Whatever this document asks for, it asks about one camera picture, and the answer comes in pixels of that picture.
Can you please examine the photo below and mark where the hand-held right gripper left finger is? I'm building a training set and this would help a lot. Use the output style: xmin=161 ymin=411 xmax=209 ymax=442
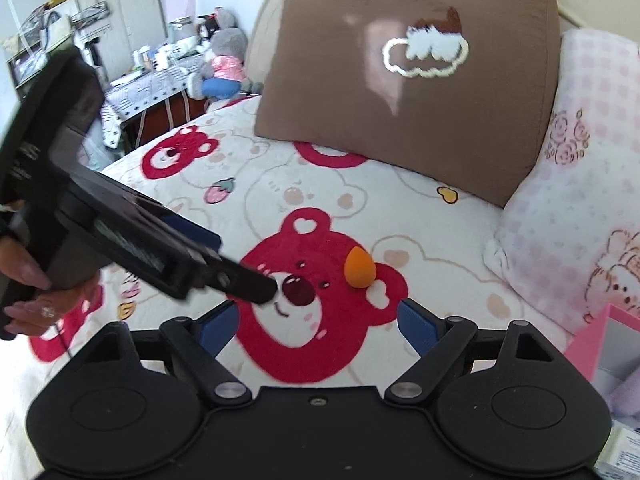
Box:
xmin=85 ymin=301 xmax=253 ymax=409

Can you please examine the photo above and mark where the grey plush toy pink shirt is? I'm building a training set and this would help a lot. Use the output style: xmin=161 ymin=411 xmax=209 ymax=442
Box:
xmin=187 ymin=27 xmax=251 ymax=102

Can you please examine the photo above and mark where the pink checked pillow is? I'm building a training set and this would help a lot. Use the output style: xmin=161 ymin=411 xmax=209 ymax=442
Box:
xmin=482 ymin=27 xmax=640 ymax=337

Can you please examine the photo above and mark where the orange makeup sponge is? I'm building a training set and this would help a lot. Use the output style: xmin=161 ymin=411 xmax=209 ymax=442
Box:
xmin=344 ymin=246 xmax=377 ymax=288

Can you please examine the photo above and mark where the bear printed blanket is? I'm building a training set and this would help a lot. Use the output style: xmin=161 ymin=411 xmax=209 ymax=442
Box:
xmin=0 ymin=95 xmax=576 ymax=461

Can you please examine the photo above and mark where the small white printed box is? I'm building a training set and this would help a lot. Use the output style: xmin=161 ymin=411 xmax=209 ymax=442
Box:
xmin=594 ymin=421 xmax=640 ymax=480

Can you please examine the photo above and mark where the dark eared plush toy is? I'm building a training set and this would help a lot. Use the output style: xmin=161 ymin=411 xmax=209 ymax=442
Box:
xmin=195 ymin=6 xmax=240 ymax=33

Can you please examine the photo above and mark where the pink cardboard box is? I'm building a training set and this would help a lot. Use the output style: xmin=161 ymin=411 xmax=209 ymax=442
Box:
xmin=564 ymin=304 xmax=640 ymax=413

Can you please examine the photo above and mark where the white cabinet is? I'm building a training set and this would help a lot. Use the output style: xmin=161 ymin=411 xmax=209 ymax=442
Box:
xmin=47 ymin=0 xmax=168 ymax=86

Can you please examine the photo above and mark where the black white patterned tablecloth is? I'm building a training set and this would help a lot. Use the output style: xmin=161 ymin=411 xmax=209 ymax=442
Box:
xmin=99 ymin=55 xmax=211 ymax=148

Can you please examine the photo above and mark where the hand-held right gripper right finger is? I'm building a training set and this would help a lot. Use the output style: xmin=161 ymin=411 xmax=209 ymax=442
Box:
xmin=384 ymin=298 xmax=557 ymax=409

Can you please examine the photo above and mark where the person's left hand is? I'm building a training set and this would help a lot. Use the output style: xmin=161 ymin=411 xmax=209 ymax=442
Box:
xmin=0 ymin=237 xmax=87 ymax=334

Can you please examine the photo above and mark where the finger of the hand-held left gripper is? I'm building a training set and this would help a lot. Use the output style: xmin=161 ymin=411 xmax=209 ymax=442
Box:
xmin=162 ymin=211 xmax=222 ymax=252
xmin=200 ymin=254 xmax=279 ymax=306

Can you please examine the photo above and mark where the brown pillow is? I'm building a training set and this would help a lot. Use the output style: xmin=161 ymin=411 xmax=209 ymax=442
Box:
xmin=254 ymin=0 xmax=562 ymax=209

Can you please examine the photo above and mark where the white bag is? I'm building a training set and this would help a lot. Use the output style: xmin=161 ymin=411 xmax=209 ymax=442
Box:
xmin=42 ymin=10 xmax=73 ymax=48

